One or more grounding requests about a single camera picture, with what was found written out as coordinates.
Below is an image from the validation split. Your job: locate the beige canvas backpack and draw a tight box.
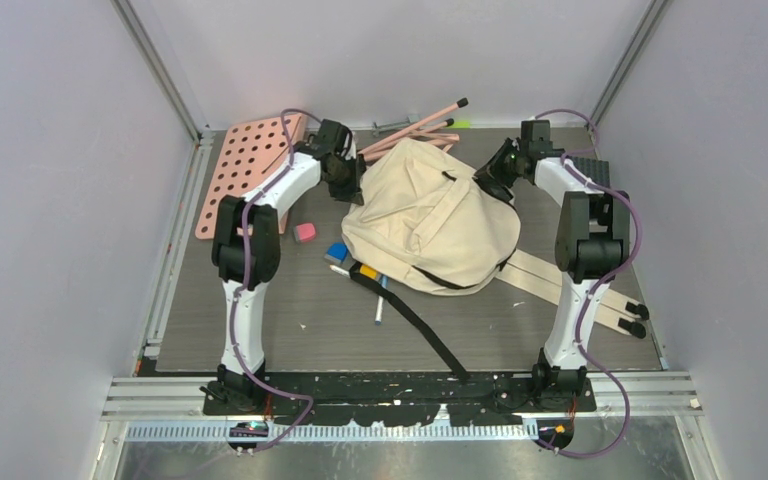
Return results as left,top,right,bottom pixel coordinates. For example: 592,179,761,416
340,137,650,382

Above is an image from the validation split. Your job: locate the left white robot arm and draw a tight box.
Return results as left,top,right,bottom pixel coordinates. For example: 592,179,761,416
201,120,366,414

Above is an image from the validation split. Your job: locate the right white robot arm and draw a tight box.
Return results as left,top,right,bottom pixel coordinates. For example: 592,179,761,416
474,119,632,411

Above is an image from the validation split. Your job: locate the pink eraser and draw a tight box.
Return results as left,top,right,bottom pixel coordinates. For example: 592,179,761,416
293,222,317,244

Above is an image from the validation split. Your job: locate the blue pencil sharpener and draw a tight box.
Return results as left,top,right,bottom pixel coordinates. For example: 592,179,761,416
324,242,349,266

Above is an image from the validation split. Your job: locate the grey lego baseplate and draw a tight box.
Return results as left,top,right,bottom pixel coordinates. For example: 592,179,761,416
569,156,611,188

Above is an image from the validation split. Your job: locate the white marker yellow cap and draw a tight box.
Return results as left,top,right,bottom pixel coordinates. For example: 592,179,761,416
329,265,351,279

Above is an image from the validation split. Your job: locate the yellow pencil sharpener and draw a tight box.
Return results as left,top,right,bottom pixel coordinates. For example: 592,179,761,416
359,264,381,281

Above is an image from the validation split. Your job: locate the pink folding stand tripod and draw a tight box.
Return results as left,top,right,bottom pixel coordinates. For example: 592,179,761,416
359,97,469,163

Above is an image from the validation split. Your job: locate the grey metal bolt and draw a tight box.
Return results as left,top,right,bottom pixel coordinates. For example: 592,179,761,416
371,116,418,138

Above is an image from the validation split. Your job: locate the pink perforated music stand desk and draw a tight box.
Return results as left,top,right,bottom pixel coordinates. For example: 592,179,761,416
194,113,307,240

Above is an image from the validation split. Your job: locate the white marker blue cap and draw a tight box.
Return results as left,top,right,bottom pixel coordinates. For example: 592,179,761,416
374,275,388,326

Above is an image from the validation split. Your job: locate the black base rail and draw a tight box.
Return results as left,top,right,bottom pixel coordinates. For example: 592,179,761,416
200,371,597,427

